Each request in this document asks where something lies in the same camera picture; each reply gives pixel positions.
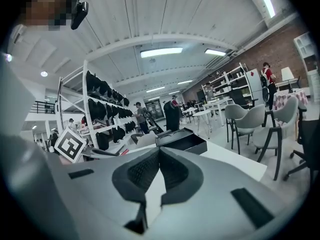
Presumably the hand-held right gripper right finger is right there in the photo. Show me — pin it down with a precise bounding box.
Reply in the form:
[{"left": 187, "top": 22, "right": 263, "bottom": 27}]
[{"left": 149, "top": 146, "right": 296, "bottom": 240}]

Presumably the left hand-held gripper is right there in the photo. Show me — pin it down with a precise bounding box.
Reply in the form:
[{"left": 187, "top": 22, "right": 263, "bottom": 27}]
[{"left": 54, "top": 126, "right": 120, "bottom": 164}]

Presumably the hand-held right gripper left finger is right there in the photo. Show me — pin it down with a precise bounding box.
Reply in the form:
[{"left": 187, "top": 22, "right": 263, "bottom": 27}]
[{"left": 53, "top": 146, "right": 161, "bottom": 235}]

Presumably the black box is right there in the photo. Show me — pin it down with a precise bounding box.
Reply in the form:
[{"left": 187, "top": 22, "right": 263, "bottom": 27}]
[{"left": 154, "top": 128, "right": 209, "bottom": 156}]

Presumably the black mesh office chair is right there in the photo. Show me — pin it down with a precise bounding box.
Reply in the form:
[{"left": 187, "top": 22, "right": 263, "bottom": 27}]
[
  {"left": 229, "top": 88, "right": 259, "bottom": 109},
  {"left": 283, "top": 99, "right": 320, "bottom": 185}
]

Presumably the brown wooden chair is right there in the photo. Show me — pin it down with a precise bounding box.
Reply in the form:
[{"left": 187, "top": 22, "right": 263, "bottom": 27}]
[{"left": 130, "top": 133, "right": 146, "bottom": 145}]

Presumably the grey upholstered chair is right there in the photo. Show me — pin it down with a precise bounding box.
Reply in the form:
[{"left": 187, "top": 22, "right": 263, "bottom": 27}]
[{"left": 134, "top": 131, "right": 159, "bottom": 150}]

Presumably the row of black bags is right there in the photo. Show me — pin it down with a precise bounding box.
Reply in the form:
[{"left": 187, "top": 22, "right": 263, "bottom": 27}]
[{"left": 86, "top": 70, "right": 138, "bottom": 151}]

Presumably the white metal shelving rack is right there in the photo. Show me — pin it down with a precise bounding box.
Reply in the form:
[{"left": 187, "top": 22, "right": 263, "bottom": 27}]
[{"left": 56, "top": 59, "right": 141, "bottom": 152}]

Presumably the person's torso in grey shirt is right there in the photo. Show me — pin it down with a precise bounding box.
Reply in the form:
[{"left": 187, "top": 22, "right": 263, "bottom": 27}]
[{"left": 0, "top": 51, "right": 76, "bottom": 240}]

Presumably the grey chair with black legs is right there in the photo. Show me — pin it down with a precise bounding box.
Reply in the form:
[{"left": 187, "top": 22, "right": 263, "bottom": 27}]
[
  {"left": 224, "top": 103, "right": 256, "bottom": 145},
  {"left": 252, "top": 96, "right": 300, "bottom": 182},
  {"left": 234, "top": 105, "right": 277, "bottom": 155}
]

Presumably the round white side table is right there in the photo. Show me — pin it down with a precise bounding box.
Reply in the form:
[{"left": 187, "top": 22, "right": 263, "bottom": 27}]
[{"left": 192, "top": 110, "right": 214, "bottom": 140}]

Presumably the white long desk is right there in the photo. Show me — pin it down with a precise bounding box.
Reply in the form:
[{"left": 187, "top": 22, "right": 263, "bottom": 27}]
[{"left": 201, "top": 98, "right": 235, "bottom": 128}]

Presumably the long ceiling light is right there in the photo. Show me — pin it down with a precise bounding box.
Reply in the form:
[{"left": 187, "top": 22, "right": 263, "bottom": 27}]
[
  {"left": 139, "top": 47, "right": 184, "bottom": 59},
  {"left": 204, "top": 48, "right": 227, "bottom": 57},
  {"left": 258, "top": 0, "right": 276, "bottom": 19}
]

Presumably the white tall cabinet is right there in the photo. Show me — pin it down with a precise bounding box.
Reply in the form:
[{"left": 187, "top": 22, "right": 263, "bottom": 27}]
[{"left": 244, "top": 68, "right": 266, "bottom": 108}]

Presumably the table with checkered cloth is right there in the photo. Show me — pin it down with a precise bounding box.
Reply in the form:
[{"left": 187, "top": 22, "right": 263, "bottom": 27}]
[{"left": 271, "top": 88, "right": 309, "bottom": 112}]

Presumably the white table lamp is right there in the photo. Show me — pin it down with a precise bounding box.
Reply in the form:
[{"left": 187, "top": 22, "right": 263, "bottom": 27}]
[{"left": 280, "top": 66, "right": 294, "bottom": 82}]

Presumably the person's head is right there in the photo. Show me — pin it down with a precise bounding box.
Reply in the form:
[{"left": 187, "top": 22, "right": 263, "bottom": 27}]
[{"left": 14, "top": 0, "right": 81, "bottom": 32}]

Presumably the white bookcase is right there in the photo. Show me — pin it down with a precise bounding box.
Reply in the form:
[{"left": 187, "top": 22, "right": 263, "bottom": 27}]
[{"left": 293, "top": 32, "right": 320, "bottom": 98}]

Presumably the white wall shelving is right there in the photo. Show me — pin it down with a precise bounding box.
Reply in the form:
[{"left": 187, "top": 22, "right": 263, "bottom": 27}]
[{"left": 201, "top": 62, "right": 251, "bottom": 103}]

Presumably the black head camera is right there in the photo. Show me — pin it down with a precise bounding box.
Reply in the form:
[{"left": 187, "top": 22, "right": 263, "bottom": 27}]
[{"left": 70, "top": 0, "right": 89, "bottom": 31}]

